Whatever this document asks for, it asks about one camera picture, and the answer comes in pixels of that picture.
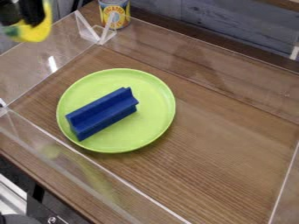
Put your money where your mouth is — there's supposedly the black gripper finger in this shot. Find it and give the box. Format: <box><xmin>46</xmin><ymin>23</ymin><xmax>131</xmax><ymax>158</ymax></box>
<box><xmin>0</xmin><ymin>0</ymin><xmax>22</xmax><ymax>26</ymax></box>
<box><xmin>19</xmin><ymin>0</ymin><xmax>46</xmax><ymax>26</ymax></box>

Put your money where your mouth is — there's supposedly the yellow toy banana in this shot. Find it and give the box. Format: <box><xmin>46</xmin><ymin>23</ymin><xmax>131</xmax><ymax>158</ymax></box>
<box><xmin>0</xmin><ymin>0</ymin><xmax>52</xmax><ymax>42</ymax></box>

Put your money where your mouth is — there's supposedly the lime green plate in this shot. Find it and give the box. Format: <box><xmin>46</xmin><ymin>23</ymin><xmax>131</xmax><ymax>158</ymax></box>
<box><xmin>56</xmin><ymin>68</ymin><xmax>177</xmax><ymax>153</ymax></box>

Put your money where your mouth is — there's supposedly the yellow labelled tin can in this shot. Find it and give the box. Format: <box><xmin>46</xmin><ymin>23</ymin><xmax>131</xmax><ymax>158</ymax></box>
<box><xmin>98</xmin><ymin>0</ymin><xmax>131</xmax><ymax>30</ymax></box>

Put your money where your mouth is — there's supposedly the blue foam block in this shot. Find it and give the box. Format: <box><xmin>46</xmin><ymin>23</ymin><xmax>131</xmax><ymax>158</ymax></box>
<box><xmin>66</xmin><ymin>87</ymin><xmax>139</xmax><ymax>141</ymax></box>

